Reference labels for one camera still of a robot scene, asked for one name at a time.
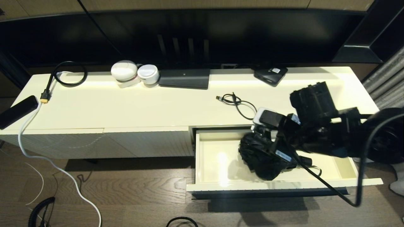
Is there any black umbrella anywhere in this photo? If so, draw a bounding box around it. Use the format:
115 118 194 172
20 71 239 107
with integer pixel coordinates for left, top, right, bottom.
238 132 322 181

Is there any white cabinet drawer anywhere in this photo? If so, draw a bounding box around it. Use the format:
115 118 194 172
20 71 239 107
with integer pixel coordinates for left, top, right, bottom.
186 125 384 199

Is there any short black USB cable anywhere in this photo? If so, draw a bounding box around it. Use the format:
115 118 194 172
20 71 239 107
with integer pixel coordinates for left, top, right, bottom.
216 92 258 120

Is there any white cream TV cabinet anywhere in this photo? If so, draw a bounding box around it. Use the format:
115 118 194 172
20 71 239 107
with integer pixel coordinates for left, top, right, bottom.
0 66 389 159

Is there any small black box with sticker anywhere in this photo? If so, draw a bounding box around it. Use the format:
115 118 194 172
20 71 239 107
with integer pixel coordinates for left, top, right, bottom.
253 66 288 87

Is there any flat black set-top box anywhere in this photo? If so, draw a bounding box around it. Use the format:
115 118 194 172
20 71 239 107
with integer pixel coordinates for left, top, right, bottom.
158 69 210 90

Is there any black flat screen TV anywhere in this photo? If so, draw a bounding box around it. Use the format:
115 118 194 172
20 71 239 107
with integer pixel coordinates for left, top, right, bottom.
0 9 366 68

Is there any grey curtain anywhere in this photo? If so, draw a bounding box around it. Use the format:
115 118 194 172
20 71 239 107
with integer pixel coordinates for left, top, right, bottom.
363 44 404 196

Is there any small white round device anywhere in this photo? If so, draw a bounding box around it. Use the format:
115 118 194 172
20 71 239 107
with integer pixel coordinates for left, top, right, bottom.
137 64 159 84

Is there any white flat device base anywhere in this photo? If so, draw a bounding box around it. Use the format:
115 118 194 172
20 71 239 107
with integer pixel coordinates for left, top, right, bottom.
117 77 141 88

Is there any large white round device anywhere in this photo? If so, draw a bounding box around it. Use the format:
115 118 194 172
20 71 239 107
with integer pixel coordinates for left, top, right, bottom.
111 60 138 82

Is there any long black rectangular device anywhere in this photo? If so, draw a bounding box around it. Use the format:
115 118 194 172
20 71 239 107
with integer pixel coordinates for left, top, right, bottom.
0 95 39 130

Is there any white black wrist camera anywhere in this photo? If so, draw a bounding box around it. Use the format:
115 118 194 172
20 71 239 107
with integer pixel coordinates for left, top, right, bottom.
253 107 286 129

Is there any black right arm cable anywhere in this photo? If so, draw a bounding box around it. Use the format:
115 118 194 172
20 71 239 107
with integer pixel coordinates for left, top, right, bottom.
292 113 404 207

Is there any black wall shelf frame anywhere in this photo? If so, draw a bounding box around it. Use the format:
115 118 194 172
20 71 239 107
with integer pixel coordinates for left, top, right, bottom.
331 0 404 63

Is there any black looped floor cable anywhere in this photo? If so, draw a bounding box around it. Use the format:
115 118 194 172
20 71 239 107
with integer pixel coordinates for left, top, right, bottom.
166 216 199 227

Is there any black cable with yellow plug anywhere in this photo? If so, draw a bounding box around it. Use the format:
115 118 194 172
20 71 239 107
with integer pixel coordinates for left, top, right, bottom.
40 61 88 103

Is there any thin white cable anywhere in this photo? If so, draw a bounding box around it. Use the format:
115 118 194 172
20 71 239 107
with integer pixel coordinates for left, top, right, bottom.
0 148 45 206

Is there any black coiled cable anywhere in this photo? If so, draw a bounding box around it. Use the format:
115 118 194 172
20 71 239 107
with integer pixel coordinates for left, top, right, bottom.
28 197 56 227

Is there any thick white power cable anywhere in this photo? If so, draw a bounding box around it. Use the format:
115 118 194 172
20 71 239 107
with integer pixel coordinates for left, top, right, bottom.
18 71 102 227

